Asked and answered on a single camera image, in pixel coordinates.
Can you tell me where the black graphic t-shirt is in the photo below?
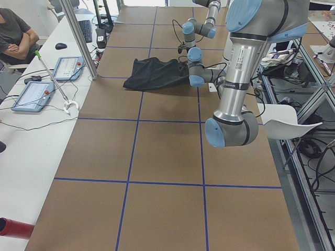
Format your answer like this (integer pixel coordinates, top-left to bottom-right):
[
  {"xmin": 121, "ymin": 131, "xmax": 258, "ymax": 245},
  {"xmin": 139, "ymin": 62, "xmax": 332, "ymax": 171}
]
[{"xmin": 123, "ymin": 57, "xmax": 189, "ymax": 91}]

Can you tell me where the red fire extinguisher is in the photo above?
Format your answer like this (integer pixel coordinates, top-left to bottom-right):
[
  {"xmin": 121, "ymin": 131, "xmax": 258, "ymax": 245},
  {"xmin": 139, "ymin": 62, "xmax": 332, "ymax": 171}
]
[{"xmin": 1, "ymin": 218, "xmax": 35, "ymax": 239}]

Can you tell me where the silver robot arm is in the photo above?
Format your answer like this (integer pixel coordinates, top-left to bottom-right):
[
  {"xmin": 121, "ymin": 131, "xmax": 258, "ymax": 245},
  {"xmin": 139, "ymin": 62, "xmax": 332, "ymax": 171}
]
[
  {"xmin": 178, "ymin": 0, "xmax": 221, "ymax": 53},
  {"xmin": 182, "ymin": 1, "xmax": 309, "ymax": 147}
]

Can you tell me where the black keyboard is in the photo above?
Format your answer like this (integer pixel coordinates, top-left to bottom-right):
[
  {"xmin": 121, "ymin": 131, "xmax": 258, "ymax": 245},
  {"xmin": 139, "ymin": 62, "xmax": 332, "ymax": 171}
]
[{"xmin": 78, "ymin": 20, "xmax": 92, "ymax": 43}]

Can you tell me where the black computer mouse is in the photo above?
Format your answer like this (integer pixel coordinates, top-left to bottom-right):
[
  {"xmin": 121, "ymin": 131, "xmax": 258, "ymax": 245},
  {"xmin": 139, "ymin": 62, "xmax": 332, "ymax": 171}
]
[{"xmin": 55, "ymin": 42, "xmax": 68, "ymax": 50}]

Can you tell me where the teach pendant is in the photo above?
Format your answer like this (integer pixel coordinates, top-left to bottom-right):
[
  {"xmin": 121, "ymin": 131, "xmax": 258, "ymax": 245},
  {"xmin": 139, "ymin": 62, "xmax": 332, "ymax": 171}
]
[
  {"xmin": 53, "ymin": 56, "xmax": 85, "ymax": 82},
  {"xmin": 11, "ymin": 81, "xmax": 54, "ymax": 112}
]

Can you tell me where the lower teach pendant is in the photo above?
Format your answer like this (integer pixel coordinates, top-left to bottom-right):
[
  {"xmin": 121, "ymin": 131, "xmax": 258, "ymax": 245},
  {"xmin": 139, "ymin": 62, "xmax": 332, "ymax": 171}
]
[{"xmin": 11, "ymin": 81, "xmax": 54, "ymax": 112}]

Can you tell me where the upper teach pendant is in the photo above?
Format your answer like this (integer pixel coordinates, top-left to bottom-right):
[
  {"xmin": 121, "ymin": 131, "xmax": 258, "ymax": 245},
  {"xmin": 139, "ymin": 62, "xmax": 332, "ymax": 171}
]
[{"xmin": 53, "ymin": 56, "xmax": 85, "ymax": 82}]

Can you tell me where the white plastic chair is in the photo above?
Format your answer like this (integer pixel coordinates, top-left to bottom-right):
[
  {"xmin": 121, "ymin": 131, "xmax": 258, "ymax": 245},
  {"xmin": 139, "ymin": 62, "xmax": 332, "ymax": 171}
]
[{"xmin": 258, "ymin": 104, "xmax": 322, "ymax": 140}]

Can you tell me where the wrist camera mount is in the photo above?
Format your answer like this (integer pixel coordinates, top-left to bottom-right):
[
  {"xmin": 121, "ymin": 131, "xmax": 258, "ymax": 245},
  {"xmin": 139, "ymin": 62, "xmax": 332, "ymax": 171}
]
[{"xmin": 177, "ymin": 43, "xmax": 187, "ymax": 54}]

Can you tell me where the right black braided cable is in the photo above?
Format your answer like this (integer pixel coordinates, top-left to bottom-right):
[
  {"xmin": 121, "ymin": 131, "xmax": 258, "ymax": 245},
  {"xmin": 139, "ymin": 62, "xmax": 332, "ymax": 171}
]
[{"xmin": 171, "ymin": 18, "xmax": 189, "ymax": 49}]

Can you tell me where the seated person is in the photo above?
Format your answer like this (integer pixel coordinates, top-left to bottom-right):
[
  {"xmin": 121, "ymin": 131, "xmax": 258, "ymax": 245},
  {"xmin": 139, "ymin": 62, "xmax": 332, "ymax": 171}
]
[{"xmin": 1, "ymin": 8, "xmax": 40, "ymax": 65}]

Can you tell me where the aluminium frame post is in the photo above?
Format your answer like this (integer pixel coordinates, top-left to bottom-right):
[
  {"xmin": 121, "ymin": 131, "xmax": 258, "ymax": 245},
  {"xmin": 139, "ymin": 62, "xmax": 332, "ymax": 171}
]
[{"xmin": 60, "ymin": 0, "xmax": 98, "ymax": 80}]

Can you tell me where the metal reacher grabber tool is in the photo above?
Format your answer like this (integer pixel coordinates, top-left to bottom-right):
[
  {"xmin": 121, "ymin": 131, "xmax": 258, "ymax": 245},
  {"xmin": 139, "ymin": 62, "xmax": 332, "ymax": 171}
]
[{"xmin": 35, "ymin": 50, "xmax": 79, "ymax": 115}]

